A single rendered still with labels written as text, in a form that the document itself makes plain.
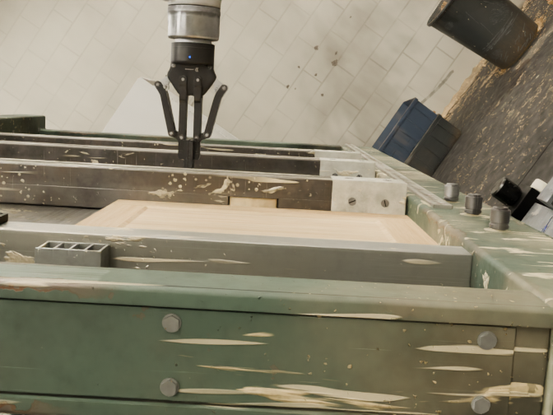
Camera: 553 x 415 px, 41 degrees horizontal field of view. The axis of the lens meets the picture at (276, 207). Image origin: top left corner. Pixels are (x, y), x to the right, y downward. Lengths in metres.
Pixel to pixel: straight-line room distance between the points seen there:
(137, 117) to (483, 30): 2.45
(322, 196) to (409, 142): 4.15
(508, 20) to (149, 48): 2.90
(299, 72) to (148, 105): 1.77
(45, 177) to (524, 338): 0.89
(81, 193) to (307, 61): 5.15
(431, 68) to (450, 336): 5.91
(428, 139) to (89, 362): 4.88
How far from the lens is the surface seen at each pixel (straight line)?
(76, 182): 1.28
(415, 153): 5.37
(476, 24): 5.42
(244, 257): 0.81
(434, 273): 0.83
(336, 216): 1.19
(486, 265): 0.79
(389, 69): 6.40
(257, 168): 1.66
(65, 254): 0.81
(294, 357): 0.58
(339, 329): 0.58
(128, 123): 5.02
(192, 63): 1.27
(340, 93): 6.34
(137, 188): 1.26
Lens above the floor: 1.17
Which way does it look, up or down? 4 degrees down
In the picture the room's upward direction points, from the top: 55 degrees counter-clockwise
